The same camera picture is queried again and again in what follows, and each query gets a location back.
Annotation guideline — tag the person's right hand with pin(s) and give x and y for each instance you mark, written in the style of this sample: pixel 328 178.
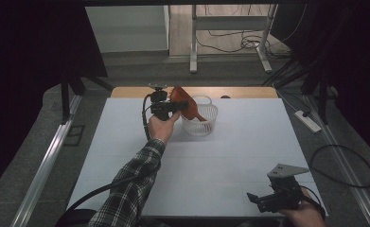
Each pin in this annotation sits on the person's right hand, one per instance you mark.
pixel 305 216

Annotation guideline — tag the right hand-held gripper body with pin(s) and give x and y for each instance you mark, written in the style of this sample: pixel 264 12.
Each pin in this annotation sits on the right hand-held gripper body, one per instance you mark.
pixel 282 194

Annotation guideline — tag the aluminium rail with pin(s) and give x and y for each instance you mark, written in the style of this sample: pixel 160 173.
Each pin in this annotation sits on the aluminium rail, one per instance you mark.
pixel 44 170
pixel 343 157

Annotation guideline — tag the person's left hand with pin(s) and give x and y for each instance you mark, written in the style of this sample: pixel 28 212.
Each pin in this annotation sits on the person's left hand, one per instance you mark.
pixel 162 127

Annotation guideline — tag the white cabinet panel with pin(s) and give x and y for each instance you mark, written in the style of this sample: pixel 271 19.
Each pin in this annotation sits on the white cabinet panel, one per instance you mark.
pixel 127 28

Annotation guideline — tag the white plastic basket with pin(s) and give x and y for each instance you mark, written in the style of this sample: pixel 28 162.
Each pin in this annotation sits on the white plastic basket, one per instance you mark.
pixel 201 124

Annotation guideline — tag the white desk frame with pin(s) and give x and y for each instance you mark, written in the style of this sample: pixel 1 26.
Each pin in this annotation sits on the white desk frame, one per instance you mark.
pixel 230 22

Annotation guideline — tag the black curtain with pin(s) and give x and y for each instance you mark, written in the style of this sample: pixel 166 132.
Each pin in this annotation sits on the black curtain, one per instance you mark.
pixel 356 63
pixel 31 63

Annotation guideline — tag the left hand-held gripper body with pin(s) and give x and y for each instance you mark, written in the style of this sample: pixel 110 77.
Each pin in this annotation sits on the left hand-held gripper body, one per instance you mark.
pixel 161 105

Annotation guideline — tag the black metal stand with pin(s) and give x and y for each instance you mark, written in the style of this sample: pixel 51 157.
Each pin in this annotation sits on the black metal stand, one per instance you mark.
pixel 323 94
pixel 67 94

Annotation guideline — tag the white table mat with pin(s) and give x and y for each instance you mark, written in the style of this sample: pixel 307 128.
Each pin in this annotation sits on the white table mat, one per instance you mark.
pixel 236 157

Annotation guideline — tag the white power strip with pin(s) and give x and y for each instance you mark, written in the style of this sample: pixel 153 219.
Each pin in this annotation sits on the white power strip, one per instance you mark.
pixel 307 121

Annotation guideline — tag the wooden table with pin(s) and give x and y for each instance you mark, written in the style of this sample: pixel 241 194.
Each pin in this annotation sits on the wooden table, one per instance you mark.
pixel 245 92

